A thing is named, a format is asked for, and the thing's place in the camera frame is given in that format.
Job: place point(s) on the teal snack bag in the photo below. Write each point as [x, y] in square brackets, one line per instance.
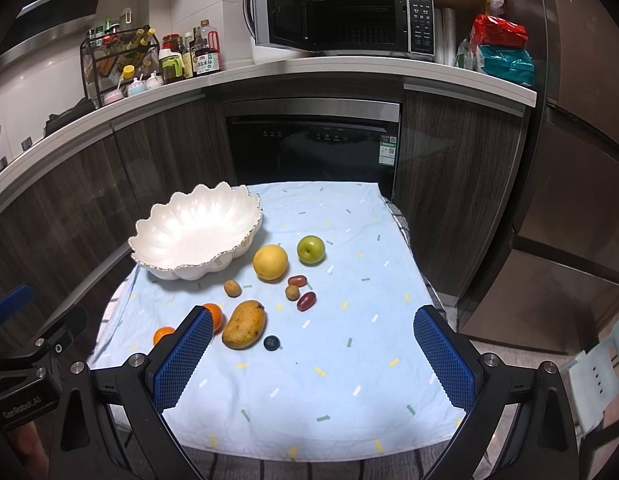
[511, 64]

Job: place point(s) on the dark refrigerator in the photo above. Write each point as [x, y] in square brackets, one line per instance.
[550, 281]

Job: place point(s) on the brown longan fruit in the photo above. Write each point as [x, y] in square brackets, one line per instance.
[292, 292]
[232, 289]

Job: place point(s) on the green lidded jar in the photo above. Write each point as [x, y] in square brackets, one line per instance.
[171, 66]

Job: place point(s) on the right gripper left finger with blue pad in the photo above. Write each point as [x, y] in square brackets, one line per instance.
[149, 384]

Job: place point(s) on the yellow grapefruit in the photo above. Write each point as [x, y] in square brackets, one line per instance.
[270, 262]

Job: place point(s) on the red grape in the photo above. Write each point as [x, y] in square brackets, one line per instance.
[298, 280]
[306, 301]

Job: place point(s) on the black wire spice rack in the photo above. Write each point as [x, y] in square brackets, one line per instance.
[113, 59]

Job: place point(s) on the orange mandarin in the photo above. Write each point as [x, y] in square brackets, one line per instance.
[217, 316]
[162, 332]

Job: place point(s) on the built-in black dishwasher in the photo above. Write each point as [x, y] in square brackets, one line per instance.
[315, 139]

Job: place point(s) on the light blue patterned tablecloth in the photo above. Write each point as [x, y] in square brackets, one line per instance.
[349, 380]

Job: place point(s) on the light green plastic stool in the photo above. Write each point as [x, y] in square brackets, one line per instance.
[591, 379]

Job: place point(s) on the green apple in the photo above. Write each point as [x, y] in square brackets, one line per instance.
[311, 250]

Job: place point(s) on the red snack bag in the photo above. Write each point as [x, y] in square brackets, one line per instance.
[495, 31]

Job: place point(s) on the dark blueberry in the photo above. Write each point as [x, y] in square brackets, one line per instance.
[271, 343]

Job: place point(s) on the soy sauce bottle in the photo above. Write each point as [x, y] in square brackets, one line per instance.
[207, 52]

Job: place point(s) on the black microwave oven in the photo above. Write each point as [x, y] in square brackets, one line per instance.
[401, 28]

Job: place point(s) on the white scalloped ceramic bowl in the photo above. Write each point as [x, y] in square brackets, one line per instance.
[197, 233]

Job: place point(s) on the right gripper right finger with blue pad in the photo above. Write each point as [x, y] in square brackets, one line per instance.
[478, 384]

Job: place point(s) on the yellow-brown mango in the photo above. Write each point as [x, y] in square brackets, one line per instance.
[245, 326]

